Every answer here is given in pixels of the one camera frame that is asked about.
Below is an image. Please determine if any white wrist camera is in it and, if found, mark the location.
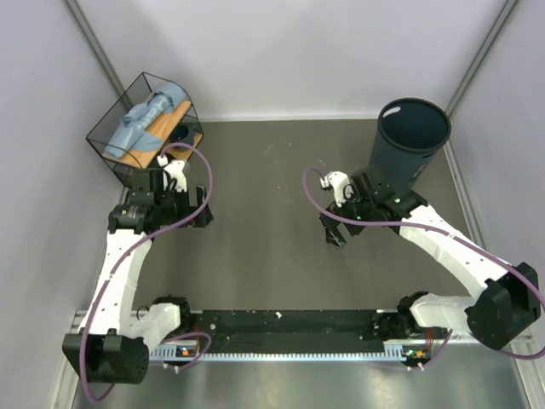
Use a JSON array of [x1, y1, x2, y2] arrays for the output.
[[320, 171, 354, 207], [158, 156, 188, 193]]

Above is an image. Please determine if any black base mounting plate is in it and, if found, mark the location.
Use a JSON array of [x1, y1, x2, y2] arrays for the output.
[[190, 309, 407, 354]]

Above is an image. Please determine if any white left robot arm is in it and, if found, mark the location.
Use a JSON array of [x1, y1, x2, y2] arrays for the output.
[[62, 160, 213, 384]]

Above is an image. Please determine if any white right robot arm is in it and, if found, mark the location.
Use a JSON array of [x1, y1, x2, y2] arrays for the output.
[[319, 167, 544, 350]]

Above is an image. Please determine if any black wire shelf rack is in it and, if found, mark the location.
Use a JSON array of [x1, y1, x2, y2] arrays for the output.
[[86, 72, 204, 187]]

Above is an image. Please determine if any dark blue trash bin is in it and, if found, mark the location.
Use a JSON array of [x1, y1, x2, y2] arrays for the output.
[[369, 97, 451, 191]]

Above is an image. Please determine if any dark blue mug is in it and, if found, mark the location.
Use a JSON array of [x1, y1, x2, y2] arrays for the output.
[[169, 124, 198, 145]]

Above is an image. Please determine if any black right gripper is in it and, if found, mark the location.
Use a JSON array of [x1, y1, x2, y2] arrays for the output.
[[319, 183, 376, 247]]

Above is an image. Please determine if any light blue trash bag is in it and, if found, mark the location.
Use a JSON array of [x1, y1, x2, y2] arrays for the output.
[[105, 82, 186, 158]]

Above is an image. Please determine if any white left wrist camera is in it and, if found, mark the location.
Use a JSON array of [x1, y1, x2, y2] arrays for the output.
[[158, 156, 188, 193]]

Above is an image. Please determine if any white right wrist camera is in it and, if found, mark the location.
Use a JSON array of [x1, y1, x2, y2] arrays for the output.
[[320, 171, 354, 207]]

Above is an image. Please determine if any aluminium frame rail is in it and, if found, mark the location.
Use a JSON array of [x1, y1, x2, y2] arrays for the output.
[[149, 328, 447, 367]]

